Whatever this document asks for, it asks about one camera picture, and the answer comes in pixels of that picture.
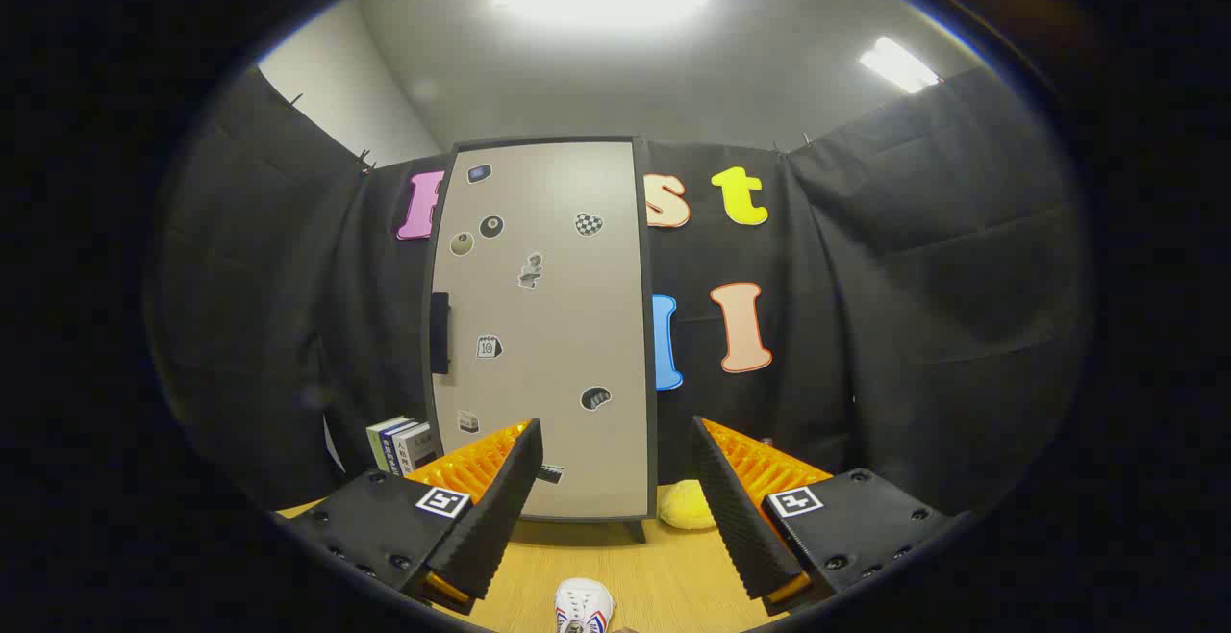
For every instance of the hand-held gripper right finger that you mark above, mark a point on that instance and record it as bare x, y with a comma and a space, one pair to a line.
736, 518

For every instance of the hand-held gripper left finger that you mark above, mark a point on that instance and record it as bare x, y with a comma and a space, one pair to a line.
500, 518

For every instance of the white canvas shoe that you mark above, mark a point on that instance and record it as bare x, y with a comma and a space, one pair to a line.
582, 604

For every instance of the dark grey shoe cabinet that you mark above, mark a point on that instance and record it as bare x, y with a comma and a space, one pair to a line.
652, 402

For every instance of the yellow plush toy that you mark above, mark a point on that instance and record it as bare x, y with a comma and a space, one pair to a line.
685, 508

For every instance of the white cover book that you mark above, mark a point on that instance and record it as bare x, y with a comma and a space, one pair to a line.
415, 448

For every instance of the green spine book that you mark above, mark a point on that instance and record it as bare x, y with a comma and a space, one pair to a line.
375, 443

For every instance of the black backdrop cloth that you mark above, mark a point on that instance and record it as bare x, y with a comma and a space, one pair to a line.
914, 325

